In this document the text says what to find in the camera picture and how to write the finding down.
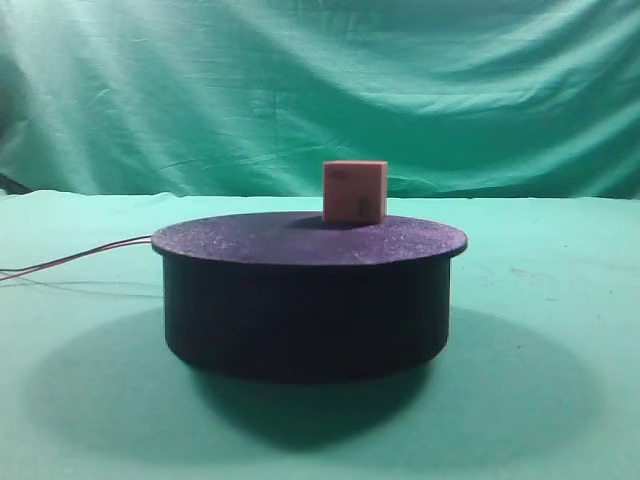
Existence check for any pink cube-shaped block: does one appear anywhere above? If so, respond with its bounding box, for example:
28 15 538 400
322 160 388 224

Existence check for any black round turntable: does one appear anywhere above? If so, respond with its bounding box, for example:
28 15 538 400
151 212 468 384

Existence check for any green backdrop cloth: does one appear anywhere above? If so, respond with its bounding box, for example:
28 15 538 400
1 1 639 198

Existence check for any black turntable wire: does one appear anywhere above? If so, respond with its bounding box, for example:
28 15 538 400
0 241 153 282

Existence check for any red turntable wire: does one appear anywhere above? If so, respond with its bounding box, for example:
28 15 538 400
0 235 154 275

